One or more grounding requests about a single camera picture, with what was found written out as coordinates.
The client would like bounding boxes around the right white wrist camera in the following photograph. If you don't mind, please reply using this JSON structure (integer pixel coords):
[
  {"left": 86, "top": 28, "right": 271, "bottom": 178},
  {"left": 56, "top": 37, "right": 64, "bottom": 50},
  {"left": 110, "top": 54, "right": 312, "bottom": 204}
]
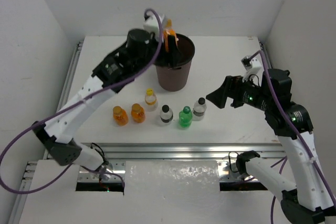
[{"left": 241, "top": 56, "right": 262, "bottom": 82}]

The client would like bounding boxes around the white foam cover sheet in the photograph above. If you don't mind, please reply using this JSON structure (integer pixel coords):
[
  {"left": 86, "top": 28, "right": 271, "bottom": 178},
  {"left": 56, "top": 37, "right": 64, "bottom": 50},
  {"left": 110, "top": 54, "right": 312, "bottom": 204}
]
[{"left": 124, "top": 161, "right": 219, "bottom": 201}]

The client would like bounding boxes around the aluminium table frame rail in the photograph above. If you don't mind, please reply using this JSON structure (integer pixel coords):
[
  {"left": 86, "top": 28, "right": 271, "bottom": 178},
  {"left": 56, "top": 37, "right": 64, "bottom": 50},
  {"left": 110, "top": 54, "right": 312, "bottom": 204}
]
[{"left": 11, "top": 36, "right": 284, "bottom": 223}]

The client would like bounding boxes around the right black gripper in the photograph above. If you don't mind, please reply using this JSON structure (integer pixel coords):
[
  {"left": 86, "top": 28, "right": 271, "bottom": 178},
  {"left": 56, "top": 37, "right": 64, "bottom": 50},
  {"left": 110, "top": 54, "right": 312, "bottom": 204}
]
[{"left": 206, "top": 72, "right": 271, "bottom": 110}]

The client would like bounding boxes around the clear bottle yellow cap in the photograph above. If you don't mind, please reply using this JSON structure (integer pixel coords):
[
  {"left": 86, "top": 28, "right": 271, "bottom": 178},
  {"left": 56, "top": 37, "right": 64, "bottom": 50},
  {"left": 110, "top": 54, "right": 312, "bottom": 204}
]
[{"left": 144, "top": 88, "right": 158, "bottom": 112}]

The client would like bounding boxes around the dark brown plastic bin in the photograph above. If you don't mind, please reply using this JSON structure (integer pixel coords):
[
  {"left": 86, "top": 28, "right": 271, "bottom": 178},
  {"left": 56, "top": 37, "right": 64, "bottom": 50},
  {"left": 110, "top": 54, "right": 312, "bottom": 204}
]
[{"left": 155, "top": 34, "right": 195, "bottom": 92}]

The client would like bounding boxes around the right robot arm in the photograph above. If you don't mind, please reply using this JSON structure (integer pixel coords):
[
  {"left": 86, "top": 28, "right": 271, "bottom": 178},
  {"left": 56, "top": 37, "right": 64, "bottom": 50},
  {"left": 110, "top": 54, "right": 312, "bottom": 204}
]
[{"left": 206, "top": 69, "right": 335, "bottom": 223}]

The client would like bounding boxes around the clear bottle black cap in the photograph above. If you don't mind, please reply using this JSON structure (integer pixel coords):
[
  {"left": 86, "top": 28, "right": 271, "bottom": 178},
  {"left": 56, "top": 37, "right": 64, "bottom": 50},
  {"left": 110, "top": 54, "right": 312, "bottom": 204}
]
[
  {"left": 159, "top": 104, "right": 173, "bottom": 126},
  {"left": 193, "top": 97, "right": 207, "bottom": 121}
]

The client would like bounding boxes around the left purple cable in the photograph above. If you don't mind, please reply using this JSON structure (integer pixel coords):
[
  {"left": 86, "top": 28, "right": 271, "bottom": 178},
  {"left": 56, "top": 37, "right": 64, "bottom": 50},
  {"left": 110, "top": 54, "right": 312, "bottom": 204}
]
[{"left": 0, "top": 8, "right": 165, "bottom": 195}]

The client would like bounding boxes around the orange bottle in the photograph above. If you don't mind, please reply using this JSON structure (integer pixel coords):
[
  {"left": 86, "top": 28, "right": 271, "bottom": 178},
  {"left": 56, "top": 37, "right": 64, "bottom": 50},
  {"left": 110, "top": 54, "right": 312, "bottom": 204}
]
[
  {"left": 131, "top": 103, "right": 145, "bottom": 123},
  {"left": 163, "top": 18, "right": 179, "bottom": 52},
  {"left": 113, "top": 106, "right": 129, "bottom": 126}
]

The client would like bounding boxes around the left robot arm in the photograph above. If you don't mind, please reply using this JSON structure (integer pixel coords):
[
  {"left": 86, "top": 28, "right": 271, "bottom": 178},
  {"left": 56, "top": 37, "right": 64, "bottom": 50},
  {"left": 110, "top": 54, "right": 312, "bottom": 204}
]
[{"left": 33, "top": 28, "right": 178, "bottom": 173}]

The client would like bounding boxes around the green plastic bottle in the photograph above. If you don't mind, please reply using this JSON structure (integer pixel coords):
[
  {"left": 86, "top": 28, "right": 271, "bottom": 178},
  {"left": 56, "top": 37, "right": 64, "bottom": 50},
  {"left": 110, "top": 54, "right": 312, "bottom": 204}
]
[{"left": 178, "top": 106, "right": 193, "bottom": 128}]

